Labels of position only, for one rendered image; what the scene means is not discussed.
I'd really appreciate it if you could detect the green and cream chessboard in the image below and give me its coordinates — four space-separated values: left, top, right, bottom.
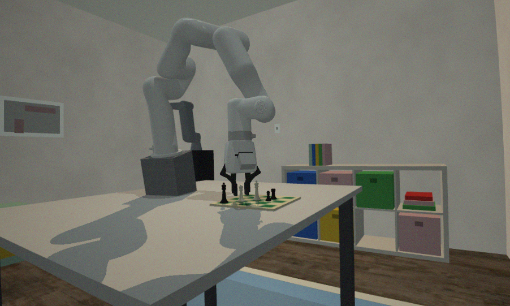
210 194 301 211

